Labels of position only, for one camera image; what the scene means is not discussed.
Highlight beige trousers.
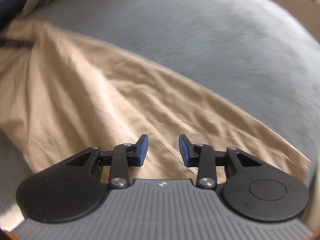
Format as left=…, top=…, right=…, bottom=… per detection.
left=1, top=21, right=310, bottom=179

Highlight grey bed blanket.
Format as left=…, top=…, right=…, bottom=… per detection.
left=0, top=0, right=320, bottom=230

